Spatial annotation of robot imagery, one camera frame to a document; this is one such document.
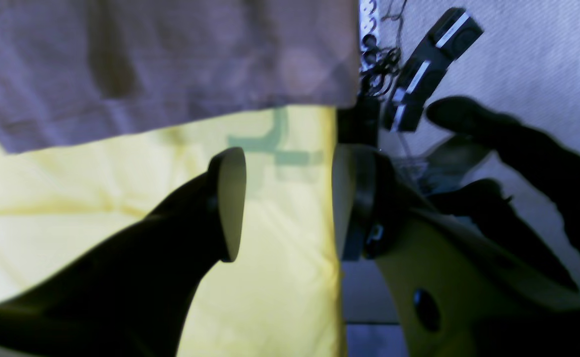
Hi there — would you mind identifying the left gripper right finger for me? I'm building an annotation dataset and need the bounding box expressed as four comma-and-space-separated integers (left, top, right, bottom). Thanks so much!
331, 144, 580, 357

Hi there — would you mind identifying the black power adapter brick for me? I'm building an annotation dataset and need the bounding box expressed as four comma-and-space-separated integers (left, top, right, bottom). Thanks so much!
383, 7, 483, 132

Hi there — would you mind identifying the yellow tablecloth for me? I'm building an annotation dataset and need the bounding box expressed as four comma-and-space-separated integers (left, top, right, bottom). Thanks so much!
0, 106, 347, 357

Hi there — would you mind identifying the white power strip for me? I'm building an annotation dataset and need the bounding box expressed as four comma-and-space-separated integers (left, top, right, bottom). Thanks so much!
358, 0, 380, 72

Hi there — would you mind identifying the brown T-shirt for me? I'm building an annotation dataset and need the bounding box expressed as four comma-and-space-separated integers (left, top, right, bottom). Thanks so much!
0, 0, 360, 154

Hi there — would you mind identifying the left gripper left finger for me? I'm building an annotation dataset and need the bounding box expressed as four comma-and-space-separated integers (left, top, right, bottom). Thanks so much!
0, 147, 247, 357

